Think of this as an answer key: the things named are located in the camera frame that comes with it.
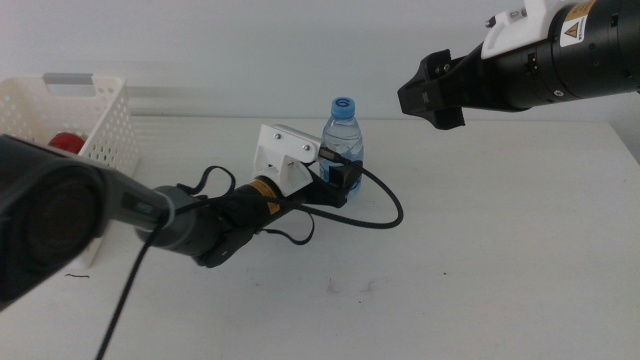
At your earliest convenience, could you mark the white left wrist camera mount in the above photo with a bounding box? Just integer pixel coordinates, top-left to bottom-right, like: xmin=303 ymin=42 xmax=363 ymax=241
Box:
xmin=252 ymin=123 xmax=324 ymax=197

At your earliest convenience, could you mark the clear water bottle blue cap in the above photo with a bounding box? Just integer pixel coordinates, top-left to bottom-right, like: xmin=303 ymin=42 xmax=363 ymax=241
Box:
xmin=319 ymin=96 xmax=365 ymax=201

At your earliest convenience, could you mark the white perforated plastic basket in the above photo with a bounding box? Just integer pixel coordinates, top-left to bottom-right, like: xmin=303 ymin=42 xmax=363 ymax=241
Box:
xmin=0 ymin=74 xmax=141 ymax=269

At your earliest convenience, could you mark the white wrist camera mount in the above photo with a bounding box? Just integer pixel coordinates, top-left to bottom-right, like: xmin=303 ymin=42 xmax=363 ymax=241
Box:
xmin=252 ymin=123 xmax=324 ymax=197
xmin=480 ymin=0 xmax=566 ymax=60

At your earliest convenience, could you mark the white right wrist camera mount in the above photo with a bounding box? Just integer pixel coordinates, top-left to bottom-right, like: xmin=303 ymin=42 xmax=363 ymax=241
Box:
xmin=480 ymin=0 xmax=566 ymax=60

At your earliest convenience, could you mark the black braided camera cable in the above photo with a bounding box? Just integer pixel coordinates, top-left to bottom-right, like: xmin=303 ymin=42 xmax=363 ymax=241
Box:
xmin=94 ymin=147 xmax=404 ymax=360

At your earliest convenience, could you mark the red cola can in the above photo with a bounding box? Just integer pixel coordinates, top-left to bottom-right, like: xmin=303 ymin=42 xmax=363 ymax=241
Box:
xmin=48 ymin=132 xmax=87 ymax=155

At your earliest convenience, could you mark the thin black cable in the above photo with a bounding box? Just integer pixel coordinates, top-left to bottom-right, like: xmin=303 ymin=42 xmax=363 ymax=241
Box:
xmin=177 ymin=165 xmax=316 ymax=246

